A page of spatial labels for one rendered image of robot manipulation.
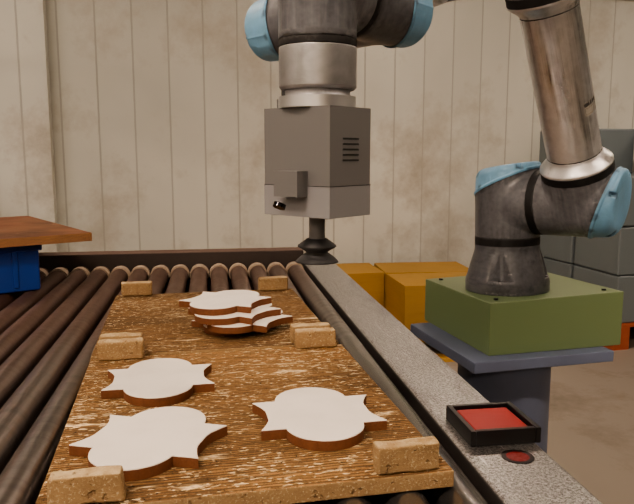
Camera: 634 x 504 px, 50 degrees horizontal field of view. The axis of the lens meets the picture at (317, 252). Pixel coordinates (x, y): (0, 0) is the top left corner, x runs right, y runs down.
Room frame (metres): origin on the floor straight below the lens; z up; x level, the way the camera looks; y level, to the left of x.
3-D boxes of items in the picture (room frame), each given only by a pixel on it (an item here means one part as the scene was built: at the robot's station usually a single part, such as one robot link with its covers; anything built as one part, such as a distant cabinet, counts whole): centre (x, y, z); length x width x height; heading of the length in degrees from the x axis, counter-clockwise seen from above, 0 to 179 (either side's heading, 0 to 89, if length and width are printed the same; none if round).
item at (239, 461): (0.73, 0.09, 0.93); 0.41 x 0.35 x 0.02; 12
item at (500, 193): (1.24, -0.35, 1.13); 0.13 x 0.12 x 0.14; 48
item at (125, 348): (0.89, 0.26, 0.95); 0.06 x 0.02 x 0.03; 102
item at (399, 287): (4.22, -0.43, 0.23); 1.27 x 0.87 x 0.46; 100
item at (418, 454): (0.57, -0.08, 0.95); 0.06 x 0.02 x 0.03; 102
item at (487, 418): (0.70, -0.19, 0.92); 0.06 x 0.06 x 0.01; 9
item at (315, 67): (0.68, 0.00, 1.29); 0.08 x 0.08 x 0.05
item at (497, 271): (1.25, -0.35, 1.01); 0.15 x 0.15 x 0.10
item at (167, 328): (1.14, 0.18, 0.93); 0.41 x 0.35 x 0.02; 12
